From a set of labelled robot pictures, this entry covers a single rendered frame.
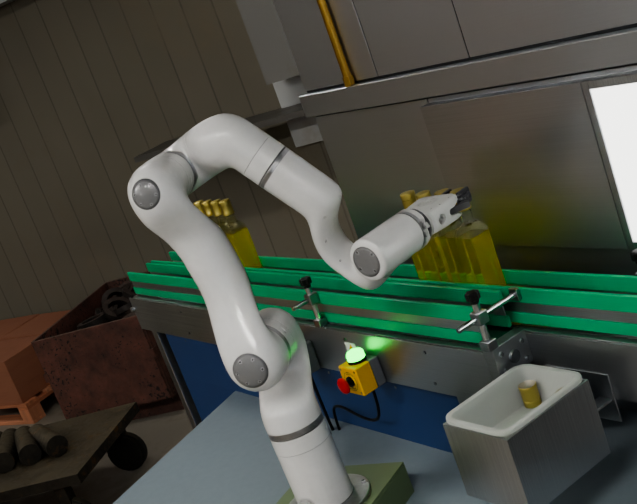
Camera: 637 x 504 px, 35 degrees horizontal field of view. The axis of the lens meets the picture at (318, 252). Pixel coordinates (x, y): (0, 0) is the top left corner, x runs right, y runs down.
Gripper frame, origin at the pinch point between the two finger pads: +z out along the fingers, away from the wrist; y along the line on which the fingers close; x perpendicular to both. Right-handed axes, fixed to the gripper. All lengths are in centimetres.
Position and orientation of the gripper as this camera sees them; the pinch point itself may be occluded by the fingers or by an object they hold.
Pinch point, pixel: (455, 197)
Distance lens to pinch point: 209.5
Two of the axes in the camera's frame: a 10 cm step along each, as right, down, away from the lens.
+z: 6.1, -4.1, 6.7
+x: 3.4, 9.1, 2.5
